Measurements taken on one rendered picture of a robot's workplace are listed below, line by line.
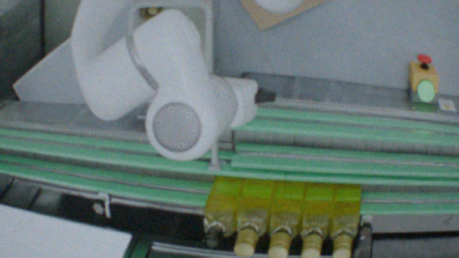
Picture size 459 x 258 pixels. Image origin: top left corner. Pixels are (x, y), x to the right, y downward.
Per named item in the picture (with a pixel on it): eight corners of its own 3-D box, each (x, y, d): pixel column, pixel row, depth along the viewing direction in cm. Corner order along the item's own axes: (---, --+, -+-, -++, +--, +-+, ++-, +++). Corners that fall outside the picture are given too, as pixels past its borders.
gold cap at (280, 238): (270, 246, 112) (266, 260, 108) (272, 231, 110) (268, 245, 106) (290, 247, 111) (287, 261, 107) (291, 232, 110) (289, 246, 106)
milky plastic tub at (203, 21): (141, 85, 143) (129, 101, 135) (141, -7, 133) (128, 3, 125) (220, 89, 140) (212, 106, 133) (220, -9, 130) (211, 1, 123)
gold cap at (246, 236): (237, 243, 112) (233, 257, 109) (238, 227, 111) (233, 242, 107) (257, 245, 112) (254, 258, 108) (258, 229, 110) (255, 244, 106)
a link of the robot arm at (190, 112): (96, 52, 65) (169, 2, 63) (125, 44, 75) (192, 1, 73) (166, 178, 66) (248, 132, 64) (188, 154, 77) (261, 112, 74)
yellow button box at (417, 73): (408, 88, 132) (411, 101, 126) (409, 57, 129) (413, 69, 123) (432, 91, 131) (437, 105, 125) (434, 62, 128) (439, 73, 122)
